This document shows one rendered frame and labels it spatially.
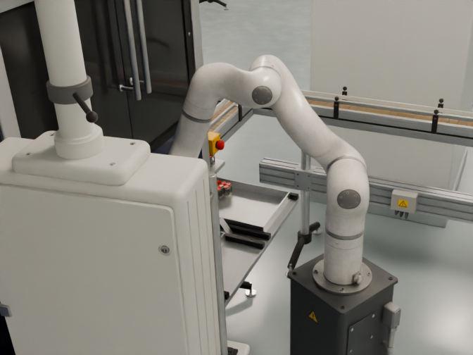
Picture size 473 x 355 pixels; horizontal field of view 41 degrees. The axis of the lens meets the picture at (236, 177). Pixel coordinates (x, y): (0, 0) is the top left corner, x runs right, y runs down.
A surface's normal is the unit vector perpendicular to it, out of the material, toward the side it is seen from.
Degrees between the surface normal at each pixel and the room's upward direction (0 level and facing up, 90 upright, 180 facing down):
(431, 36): 90
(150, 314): 90
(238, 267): 0
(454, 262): 0
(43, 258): 90
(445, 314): 0
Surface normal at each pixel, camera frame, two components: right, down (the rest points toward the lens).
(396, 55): -0.42, 0.46
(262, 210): -0.04, -0.87
